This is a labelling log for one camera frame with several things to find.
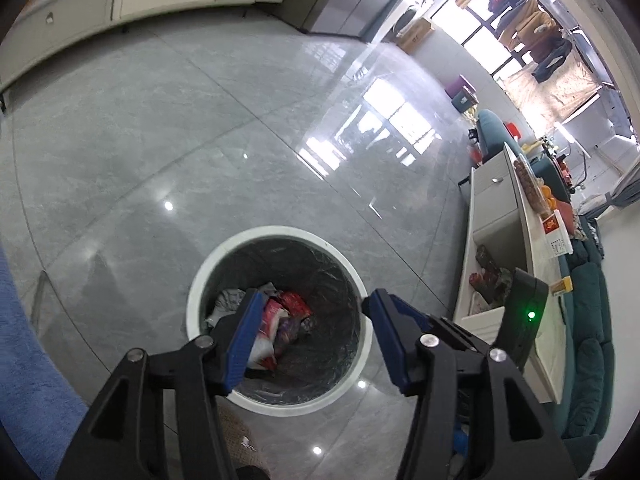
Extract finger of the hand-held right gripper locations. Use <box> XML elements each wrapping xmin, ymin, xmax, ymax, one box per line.
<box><xmin>425</xmin><ymin>314</ymin><xmax>497</xmax><ymax>356</ymax></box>

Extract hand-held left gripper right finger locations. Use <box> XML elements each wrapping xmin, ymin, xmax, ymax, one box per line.
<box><xmin>361</xmin><ymin>288</ymin><xmax>566</xmax><ymax>480</ymax></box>

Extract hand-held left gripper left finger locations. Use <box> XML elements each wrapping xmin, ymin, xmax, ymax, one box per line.
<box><xmin>55</xmin><ymin>289</ymin><xmax>266</xmax><ymax>480</ymax></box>

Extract pink ice cream wrapper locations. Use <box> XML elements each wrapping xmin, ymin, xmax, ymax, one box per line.
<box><xmin>262</xmin><ymin>297</ymin><xmax>291</xmax><ymax>341</ymax></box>

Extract clear plastic bag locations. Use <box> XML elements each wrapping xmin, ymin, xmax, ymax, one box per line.
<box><xmin>206</xmin><ymin>287</ymin><xmax>248</xmax><ymax>328</ymax></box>

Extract purple packet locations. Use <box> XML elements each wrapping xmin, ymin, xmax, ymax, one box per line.
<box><xmin>272</xmin><ymin>315</ymin><xmax>316</xmax><ymax>358</ymax></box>

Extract red and white wrapper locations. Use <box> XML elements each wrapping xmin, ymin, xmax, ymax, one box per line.
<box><xmin>277</xmin><ymin>290</ymin><xmax>313</xmax><ymax>318</ymax></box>

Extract white trash bin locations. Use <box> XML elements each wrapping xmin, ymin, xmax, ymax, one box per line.
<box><xmin>186</xmin><ymin>225</ymin><xmax>373</xmax><ymax>416</ymax></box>

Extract dark red packets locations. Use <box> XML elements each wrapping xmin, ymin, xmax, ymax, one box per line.
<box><xmin>470</xmin><ymin>245</ymin><xmax>513</xmax><ymax>306</ymax></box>

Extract teal sofa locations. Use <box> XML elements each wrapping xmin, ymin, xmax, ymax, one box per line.
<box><xmin>475</xmin><ymin>110</ymin><xmax>616</xmax><ymax>461</ymax></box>

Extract person's brown clothing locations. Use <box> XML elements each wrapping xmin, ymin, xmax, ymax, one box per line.
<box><xmin>217</xmin><ymin>402</ymin><xmax>271</xmax><ymax>480</ymax></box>

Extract white coffee table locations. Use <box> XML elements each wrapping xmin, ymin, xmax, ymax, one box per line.
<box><xmin>452</xmin><ymin>142</ymin><xmax>576</xmax><ymax>406</ymax></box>

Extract beige patterned cloth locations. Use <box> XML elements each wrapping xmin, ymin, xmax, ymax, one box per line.
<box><xmin>495</xmin><ymin>62</ymin><xmax>601</xmax><ymax>128</ymax></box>

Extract blue rug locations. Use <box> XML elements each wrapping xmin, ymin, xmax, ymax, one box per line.
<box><xmin>0</xmin><ymin>245</ymin><xmax>91</xmax><ymax>480</ymax></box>

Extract purple stool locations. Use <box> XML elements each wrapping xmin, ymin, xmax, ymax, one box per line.
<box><xmin>446</xmin><ymin>75</ymin><xmax>476</xmax><ymax>98</ymax></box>

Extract row of hanging clothes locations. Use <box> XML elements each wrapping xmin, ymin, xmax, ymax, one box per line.
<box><xmin>455</xmin><ymin>0</ymin><xmax>573</xmax><ymax>83</ymax></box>

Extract cardboard box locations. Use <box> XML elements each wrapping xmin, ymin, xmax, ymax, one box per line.
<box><xmin>395</xmin><ymin>17</ymin><xmax>435</xmax><ymax>53</ymax></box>

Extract grey refrigerator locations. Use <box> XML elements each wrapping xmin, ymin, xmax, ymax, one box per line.
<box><xmin>272</xmin><ymin>0</ymin><xmax>426</xmax><ymax>41</ymax></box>

